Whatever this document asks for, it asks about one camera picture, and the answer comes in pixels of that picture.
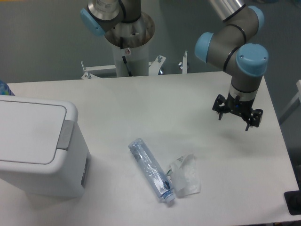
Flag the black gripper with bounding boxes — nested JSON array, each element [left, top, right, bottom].
[[212, 92, 263, 131]]

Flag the black cable on pedestal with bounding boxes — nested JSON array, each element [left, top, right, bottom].
[[119, 36, 133, 77]]

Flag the black device at table edge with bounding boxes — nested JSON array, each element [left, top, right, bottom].
[[284, 190, 301, 216]]

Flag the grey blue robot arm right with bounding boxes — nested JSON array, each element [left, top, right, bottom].
[[195, 0, 269, 127]]

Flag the white bracket frame right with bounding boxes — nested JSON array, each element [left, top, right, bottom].
[[148, 50, 189, 76]]

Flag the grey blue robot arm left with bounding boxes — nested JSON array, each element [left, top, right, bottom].
[[80, 0, 268, 127]]

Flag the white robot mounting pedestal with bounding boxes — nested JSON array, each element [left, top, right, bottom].
[[104, 12, 155, 77]]

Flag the white bracket frame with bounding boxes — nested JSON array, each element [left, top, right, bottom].
[[148, 50, 189, 76], [81, 61, 117, 80]]

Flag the blue patterned object at left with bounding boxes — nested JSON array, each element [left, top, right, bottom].
[[0, 80, 15, 96]]

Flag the white trash can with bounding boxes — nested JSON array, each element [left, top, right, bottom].
[[0, 95, 91, 197]]

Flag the clear plastic water bottle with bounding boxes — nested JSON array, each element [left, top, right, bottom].
[[128, 138, 175, 204]]

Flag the white bracket frame left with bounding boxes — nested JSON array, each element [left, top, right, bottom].
[[81, 61, 117, 80]]

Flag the white frame at right edge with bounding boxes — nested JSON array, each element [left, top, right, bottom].
[[278, 80, 301, 125]]

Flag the crumpled clear plastic bag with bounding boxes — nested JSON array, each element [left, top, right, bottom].
[[166, 153, 201, 198]]

